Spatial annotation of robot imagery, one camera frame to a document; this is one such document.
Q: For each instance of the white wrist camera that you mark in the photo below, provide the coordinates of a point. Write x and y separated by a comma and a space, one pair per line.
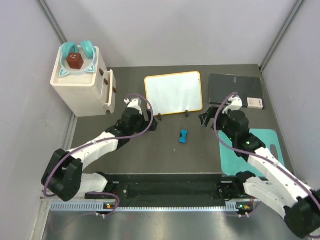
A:
133, 106
235, 104

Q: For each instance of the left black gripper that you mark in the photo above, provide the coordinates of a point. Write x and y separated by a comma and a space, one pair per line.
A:
145, 124

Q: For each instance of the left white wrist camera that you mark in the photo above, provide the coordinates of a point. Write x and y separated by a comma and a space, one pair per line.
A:
133, 106

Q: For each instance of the teal cutting mat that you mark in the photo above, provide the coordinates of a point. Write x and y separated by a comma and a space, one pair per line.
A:
231, 164

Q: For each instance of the brown cube toy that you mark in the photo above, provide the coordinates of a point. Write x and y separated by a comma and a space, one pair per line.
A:
75, 60

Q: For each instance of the small white card box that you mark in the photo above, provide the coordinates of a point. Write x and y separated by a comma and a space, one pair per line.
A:
255, 103

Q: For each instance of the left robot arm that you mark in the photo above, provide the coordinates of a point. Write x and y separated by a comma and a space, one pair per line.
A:
64, 177

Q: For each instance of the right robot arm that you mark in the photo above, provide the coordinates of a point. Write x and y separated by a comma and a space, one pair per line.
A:
294, 201

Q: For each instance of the teal cat-ear headphones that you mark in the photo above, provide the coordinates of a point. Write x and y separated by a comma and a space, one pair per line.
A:
88, 53

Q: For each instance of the cream drawer cabinet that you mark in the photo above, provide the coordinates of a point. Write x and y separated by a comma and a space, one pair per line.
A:
89, 91

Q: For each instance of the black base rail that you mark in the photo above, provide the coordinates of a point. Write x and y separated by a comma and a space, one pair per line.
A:
174, 190

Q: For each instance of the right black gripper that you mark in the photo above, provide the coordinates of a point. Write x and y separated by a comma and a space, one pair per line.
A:
205, 118

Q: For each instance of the grey cable duct strip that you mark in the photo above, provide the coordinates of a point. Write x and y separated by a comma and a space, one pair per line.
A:
78, 206

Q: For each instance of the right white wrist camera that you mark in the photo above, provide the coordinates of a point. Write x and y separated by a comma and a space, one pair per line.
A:
235, 104

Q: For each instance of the yellow-framed whiteboard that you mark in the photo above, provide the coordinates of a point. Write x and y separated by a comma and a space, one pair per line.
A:
174, 93

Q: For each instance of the blue bone-shaped eraser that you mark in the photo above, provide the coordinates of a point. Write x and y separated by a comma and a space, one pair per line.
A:
183, 136

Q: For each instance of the black notebook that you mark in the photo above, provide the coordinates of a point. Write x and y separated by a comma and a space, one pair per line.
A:
222, 85

